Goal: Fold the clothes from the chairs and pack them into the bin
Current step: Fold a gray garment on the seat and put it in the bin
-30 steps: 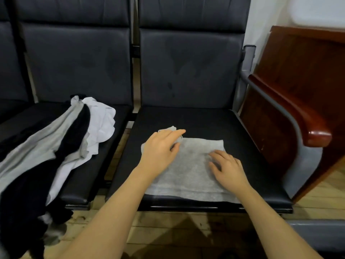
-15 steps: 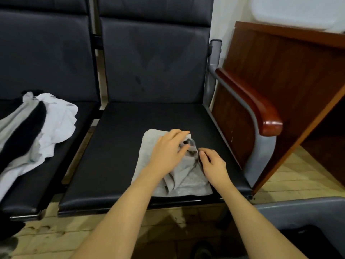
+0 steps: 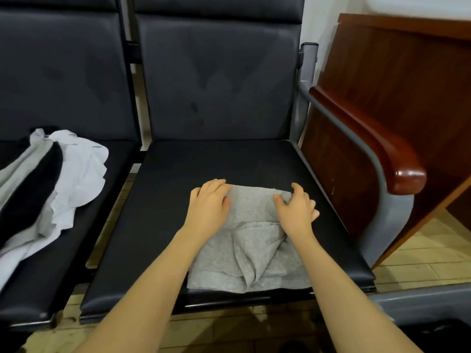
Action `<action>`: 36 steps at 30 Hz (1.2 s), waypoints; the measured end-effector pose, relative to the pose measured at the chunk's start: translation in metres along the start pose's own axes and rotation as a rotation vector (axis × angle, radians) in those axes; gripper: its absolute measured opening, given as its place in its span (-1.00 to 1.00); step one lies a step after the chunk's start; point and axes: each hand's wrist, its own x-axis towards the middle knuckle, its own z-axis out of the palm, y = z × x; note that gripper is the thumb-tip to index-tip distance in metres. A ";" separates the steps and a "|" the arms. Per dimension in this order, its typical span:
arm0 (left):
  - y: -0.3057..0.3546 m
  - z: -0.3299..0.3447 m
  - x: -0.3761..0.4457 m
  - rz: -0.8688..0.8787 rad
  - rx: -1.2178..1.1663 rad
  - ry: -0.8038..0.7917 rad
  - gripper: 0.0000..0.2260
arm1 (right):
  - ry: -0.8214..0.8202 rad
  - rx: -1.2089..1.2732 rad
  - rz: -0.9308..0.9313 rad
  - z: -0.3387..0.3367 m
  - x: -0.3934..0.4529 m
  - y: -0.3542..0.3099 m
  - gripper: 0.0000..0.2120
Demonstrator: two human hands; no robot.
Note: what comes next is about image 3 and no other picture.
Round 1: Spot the person's right hand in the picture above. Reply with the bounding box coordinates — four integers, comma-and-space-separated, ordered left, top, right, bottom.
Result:
273, 182, 321, 243

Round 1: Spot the person's left hand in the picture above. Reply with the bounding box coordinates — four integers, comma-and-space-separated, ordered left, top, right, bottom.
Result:
181, 178, 234, 243

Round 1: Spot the grey tank top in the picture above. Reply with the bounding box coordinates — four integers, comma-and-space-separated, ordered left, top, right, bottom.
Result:
186, 184, 314, 294

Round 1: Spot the pile of clothes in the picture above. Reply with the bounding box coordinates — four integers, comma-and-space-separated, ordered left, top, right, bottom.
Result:
0, 128, 110, 295

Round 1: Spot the grey plastic storage bin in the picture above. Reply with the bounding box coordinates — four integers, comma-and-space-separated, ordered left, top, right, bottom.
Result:
368, 282, 471, 329

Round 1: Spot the person's right forearm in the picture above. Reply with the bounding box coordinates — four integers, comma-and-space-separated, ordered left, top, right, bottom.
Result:
290, 235, 424, 353

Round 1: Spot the person's left forearm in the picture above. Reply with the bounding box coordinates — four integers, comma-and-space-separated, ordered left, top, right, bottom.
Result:
74, 231, 209, 353

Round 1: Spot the brown wooden bench armrest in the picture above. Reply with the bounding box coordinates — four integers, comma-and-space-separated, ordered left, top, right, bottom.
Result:
308, 85, 428, 196

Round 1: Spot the black leather bench seat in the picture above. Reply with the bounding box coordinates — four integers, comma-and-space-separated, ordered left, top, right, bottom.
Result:
78, 0, 378, 325
0, 0, 144, 332

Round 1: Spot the brown wooden desk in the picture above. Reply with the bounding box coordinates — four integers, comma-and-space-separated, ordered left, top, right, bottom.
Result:
300, 13, 471, 269

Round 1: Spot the white plastic tray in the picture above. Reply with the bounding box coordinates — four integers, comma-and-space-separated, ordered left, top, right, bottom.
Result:
364, 0, 471, 21

